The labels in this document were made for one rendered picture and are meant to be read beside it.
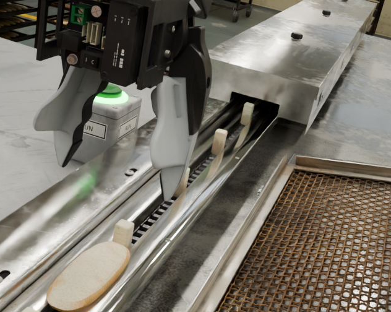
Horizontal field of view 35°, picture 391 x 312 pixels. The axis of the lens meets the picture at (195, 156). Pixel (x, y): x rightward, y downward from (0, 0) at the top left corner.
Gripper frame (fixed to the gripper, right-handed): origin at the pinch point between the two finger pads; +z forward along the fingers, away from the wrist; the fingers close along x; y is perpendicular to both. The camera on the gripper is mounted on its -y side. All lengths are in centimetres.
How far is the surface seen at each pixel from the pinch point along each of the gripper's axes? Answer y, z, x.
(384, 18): -700, 69, 3
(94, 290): 4.8, 7.6, 1.5
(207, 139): -31.9, 8.4, -1.8
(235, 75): -45.3, 3.1, -3.0
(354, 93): -89, 12, 12
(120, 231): -2.4, 6.9, -0.1
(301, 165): -21.5, 4.0, 11.2
